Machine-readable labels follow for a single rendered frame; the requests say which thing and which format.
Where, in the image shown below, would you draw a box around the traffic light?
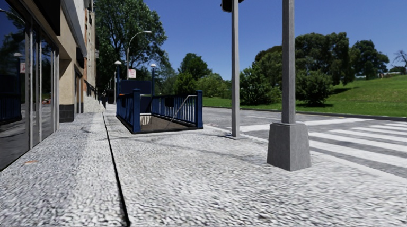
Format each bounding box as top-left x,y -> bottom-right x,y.
214,0 -> 255,140

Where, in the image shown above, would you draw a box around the dark stairway railing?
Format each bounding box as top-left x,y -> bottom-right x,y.
114,60 -> 204,135

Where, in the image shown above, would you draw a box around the grey pole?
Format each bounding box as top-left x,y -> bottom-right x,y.
266,0 -> 312,172

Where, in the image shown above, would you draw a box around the grey street lamp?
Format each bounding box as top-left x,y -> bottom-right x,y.
126,30 -> 153,81

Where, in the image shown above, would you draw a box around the trees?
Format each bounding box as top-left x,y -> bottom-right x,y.
239,32 -> 390,106
93,0 -> 233,100

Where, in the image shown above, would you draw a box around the red brick building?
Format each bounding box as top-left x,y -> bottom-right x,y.
83,8 -> 105,114

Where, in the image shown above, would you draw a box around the pale concrete building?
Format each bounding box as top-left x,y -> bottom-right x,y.
0,0 -> 95,172

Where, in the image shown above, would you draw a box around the tree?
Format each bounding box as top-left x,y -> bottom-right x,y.
389,49 -> 407,75

